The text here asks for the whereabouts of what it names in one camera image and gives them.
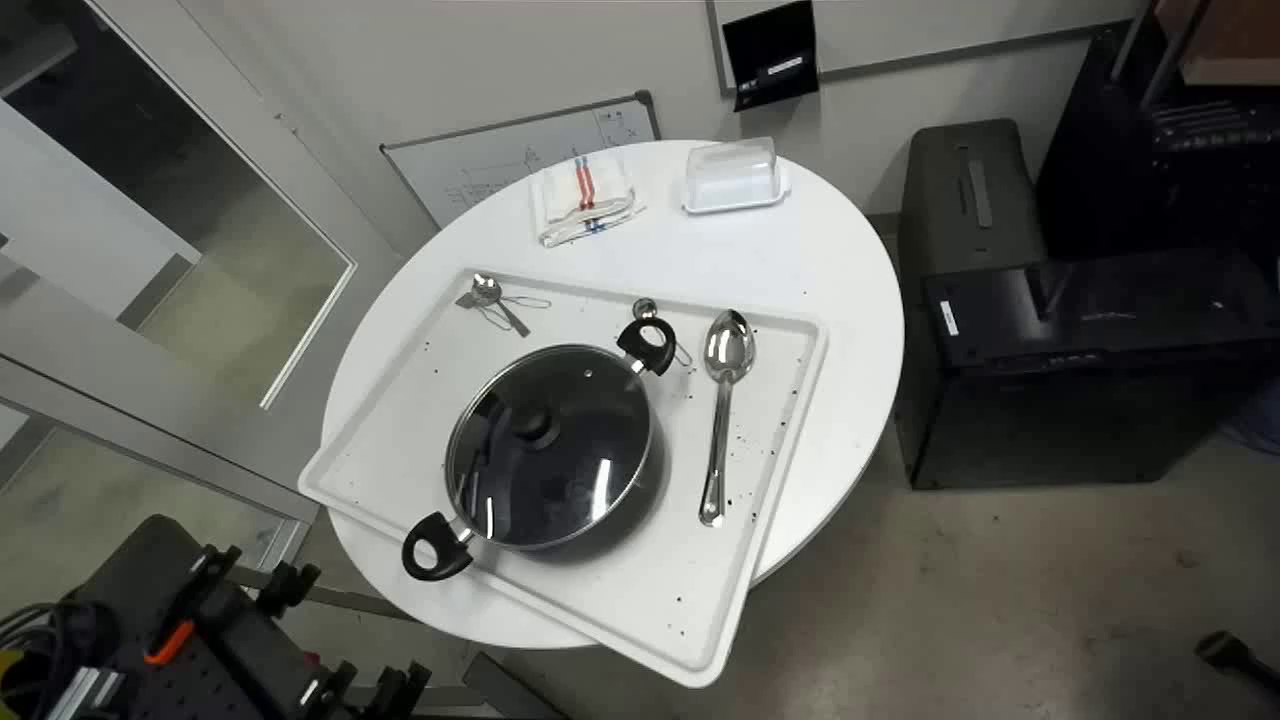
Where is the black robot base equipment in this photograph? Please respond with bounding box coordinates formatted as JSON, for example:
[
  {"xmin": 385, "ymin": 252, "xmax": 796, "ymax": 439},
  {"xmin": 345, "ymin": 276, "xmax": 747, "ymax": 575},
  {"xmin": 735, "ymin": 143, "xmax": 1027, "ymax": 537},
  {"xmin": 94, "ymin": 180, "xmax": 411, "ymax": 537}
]
[{"xmin": 0, "ymin": 517, "xmax": 434, "ymax": 720}]

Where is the large steel serving spoon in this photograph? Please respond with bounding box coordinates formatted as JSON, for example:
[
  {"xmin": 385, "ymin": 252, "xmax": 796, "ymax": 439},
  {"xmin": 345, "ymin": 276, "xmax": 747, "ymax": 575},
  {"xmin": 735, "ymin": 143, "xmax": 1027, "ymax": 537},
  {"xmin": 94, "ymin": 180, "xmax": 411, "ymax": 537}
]
[{"xmin": 702, "ymin": 308, "xmax": 755, "ymax": 522}]

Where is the small steel spoon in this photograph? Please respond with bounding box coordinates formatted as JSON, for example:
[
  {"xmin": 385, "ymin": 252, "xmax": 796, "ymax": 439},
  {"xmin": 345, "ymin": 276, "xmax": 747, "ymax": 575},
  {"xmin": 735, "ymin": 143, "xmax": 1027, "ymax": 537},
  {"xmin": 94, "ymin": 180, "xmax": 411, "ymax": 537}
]
[{"xmin": 468, "ymin": 271, "xmax": 529, "ymax": 335}]

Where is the folded striped white cloth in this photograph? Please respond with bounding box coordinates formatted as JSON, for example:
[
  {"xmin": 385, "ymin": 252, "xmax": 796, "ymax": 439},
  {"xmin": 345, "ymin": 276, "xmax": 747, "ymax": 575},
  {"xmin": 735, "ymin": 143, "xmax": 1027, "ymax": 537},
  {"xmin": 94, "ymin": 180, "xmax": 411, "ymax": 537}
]
[{"xmin": 534, "ymin": 150, "xmax": 640, "ymax": 246}]

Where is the white round table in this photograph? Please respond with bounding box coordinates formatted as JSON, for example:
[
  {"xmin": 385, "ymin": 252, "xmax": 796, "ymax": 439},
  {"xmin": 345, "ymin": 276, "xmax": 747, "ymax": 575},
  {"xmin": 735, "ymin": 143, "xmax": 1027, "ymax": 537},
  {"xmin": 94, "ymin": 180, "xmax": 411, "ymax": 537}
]
[{"xmin": 321, "ymin": 134, "xmax": 909, "ymax": 655}]

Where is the clear plastic butter dish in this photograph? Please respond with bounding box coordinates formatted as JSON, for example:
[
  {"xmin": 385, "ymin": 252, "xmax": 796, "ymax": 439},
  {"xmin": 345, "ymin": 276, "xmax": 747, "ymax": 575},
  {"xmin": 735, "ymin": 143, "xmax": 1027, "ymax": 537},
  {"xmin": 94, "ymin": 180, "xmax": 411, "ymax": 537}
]
[{"xmin": 680, "ymin": 134, "xmax": 792, "ymax": 216}]

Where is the white plastic tray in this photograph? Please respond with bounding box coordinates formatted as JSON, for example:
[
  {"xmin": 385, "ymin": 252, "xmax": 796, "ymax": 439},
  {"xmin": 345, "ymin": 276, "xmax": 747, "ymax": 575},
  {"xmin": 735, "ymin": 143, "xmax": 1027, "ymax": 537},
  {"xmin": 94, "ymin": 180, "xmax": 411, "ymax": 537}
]
[{"xmin": 300, "ymin": 276, "xmax": 824, "ymax": 688}]

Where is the black box cabinet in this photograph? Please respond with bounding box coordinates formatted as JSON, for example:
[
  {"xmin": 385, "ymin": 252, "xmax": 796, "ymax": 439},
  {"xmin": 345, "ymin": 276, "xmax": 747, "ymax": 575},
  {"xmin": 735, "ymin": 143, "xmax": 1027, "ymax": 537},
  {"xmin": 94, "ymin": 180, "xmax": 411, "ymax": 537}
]
[{"xmin": 899, "ymin": 121, "xmax": 1278, "ymax": 491}]

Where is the black shelf unit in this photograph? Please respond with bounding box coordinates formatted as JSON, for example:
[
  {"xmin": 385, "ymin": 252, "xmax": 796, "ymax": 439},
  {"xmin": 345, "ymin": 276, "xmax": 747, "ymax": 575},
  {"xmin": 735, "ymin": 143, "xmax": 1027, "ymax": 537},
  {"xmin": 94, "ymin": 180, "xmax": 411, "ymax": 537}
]
[{"xmin": 1035, "ymin": 0, "xmax": 1280, "ymax": 265}]

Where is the black pot with handles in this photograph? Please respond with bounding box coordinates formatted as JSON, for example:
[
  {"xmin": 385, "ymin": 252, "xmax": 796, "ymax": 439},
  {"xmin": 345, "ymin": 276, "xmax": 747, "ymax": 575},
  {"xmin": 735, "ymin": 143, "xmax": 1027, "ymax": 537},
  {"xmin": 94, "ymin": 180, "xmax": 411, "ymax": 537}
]
[{"xmin": 399, "ymin": 312, "xmax": 680, "ymax": 583}]

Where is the whiteboard leaning on wall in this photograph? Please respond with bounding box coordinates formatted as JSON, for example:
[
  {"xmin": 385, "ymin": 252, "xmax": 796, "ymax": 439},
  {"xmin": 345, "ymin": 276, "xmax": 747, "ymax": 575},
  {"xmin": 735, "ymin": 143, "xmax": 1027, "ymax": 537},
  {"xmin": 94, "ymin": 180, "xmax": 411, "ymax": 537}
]
[{"xmin": 385, "ymin": 92, "xmax": 662, "ymax": 224}]

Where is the black wall device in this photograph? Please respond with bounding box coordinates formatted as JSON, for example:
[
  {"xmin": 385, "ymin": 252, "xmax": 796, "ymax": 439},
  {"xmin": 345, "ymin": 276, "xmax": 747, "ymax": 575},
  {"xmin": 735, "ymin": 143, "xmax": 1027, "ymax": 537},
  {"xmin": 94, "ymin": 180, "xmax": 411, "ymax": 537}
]
[{"xmin": 723, "ymin": 0, "xmax": 821, "ymax": 107}]

